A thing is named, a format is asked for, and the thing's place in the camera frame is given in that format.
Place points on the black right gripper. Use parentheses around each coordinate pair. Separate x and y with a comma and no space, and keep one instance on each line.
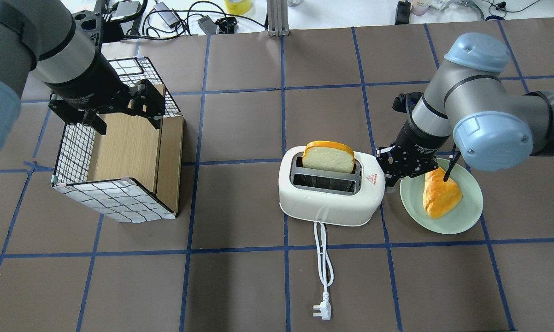
(414,137)

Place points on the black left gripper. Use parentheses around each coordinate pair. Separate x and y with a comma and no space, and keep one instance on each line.
(89,84)

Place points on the white two-slot toaster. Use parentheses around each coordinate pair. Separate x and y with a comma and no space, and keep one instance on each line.
(334,198)

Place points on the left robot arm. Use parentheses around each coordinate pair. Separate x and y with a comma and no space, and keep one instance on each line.
(63,50)

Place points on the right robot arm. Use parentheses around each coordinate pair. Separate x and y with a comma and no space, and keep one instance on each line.
(466,101)

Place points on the golden triangular pastry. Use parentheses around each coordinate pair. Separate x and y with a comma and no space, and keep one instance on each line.
(440,197)

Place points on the toast bread slice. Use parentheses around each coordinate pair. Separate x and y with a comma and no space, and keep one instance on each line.
(328,156)

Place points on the light green plate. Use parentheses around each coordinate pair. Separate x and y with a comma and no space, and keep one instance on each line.
(460,219)

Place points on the grey power brick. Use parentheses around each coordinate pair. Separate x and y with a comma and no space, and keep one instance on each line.
(169,17)

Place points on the black power adapter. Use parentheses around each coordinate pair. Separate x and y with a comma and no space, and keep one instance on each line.
(207,25)

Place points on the yellow tape roll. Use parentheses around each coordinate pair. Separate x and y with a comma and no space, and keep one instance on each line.
(238,7)

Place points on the wire grid wooden shelf box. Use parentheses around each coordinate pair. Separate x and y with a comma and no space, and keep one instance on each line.
(132,173)

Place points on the aluminium frame post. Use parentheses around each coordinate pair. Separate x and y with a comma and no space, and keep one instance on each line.
(277,15)

